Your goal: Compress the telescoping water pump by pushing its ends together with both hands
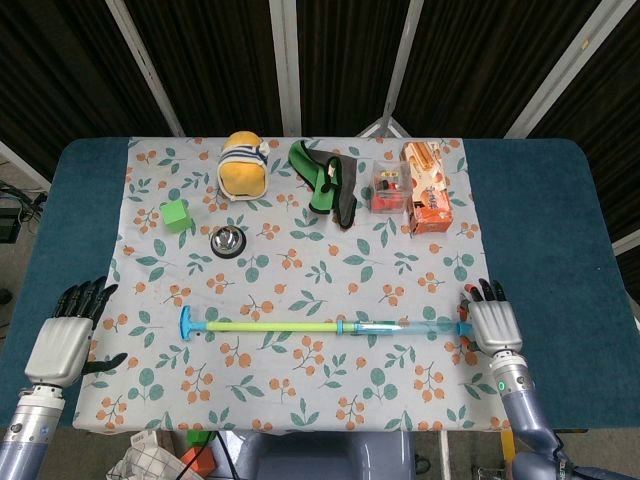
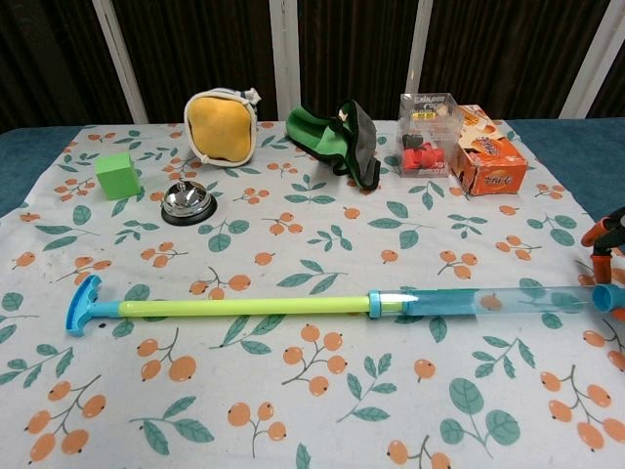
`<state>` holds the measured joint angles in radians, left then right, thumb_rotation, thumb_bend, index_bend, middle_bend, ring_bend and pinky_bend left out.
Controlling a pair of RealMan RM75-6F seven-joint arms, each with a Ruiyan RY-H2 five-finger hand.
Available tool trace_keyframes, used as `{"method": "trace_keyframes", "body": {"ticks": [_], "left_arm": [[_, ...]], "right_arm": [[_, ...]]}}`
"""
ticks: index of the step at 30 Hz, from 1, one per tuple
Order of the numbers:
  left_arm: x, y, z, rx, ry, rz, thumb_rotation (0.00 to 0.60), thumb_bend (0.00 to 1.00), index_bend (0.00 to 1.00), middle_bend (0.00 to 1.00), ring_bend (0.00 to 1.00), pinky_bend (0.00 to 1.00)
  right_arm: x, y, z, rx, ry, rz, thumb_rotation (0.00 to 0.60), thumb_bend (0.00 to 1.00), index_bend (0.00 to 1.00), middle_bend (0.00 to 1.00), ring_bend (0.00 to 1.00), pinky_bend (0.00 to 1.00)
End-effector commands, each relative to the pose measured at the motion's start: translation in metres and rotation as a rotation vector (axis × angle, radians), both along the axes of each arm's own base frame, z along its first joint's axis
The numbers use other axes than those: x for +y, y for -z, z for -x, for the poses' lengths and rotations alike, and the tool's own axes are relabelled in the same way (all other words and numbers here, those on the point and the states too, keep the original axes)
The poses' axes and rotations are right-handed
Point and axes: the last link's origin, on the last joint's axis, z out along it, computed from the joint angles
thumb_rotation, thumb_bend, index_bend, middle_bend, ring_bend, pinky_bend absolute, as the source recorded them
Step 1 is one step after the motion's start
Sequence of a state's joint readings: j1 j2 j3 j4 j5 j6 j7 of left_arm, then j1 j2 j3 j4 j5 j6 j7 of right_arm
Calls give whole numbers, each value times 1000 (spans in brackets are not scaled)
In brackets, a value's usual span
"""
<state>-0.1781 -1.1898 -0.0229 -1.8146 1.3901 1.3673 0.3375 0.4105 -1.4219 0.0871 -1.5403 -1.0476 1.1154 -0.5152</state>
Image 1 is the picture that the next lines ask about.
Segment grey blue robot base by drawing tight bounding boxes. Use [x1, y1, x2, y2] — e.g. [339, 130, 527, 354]
[234, 430, 416, 480]

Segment clear box with red pieces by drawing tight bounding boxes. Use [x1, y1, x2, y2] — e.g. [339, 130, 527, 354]
[368, 159, 414, 215]

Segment small metal bowl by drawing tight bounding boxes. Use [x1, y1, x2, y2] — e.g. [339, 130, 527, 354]
[209, 225, 248, 260]

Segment floral tablecloth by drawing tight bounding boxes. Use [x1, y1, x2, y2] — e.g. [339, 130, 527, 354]
[72, 135, 516, 434]

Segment green grey fabric glove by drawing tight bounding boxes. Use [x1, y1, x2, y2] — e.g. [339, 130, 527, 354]
[288, 139, 362, 231]

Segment yellow plush pouch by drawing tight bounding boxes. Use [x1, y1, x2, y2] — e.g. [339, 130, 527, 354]
[216, 130, 272, 202]

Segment white checked cloth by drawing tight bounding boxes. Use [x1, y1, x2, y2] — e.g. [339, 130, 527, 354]
[107, 432, 201, 480]

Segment green cube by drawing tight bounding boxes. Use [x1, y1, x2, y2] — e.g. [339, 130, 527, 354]
[159, 199, 194, 234]

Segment white partition frame post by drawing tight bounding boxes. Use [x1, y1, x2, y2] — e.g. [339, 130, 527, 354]
[504, 0, 626, 140]
[104, 0, 186, 137]
[357, 0, 426, 139]
[268, 0, 303, 137]

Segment black power box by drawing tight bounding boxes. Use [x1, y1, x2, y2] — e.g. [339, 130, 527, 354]
[0, 204, 24, 245]

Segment black cable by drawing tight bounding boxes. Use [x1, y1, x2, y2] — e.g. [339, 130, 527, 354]
[177, 430, 239, 480]

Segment right silver robot hand orange fingertips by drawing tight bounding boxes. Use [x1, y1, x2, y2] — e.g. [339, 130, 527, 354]
[457, 277, 524, 357]

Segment orange block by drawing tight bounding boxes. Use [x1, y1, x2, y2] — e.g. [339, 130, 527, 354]
[180, 447, 217, 476]

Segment orange snack box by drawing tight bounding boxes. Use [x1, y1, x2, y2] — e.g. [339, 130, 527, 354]
[402, 141, 455, 236]

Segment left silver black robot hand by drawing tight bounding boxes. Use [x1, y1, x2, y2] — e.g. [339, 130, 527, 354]
[23, 276, 129, 389]

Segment white table leg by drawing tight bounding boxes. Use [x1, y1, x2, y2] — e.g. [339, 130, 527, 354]
[438, 430, 451, 480]

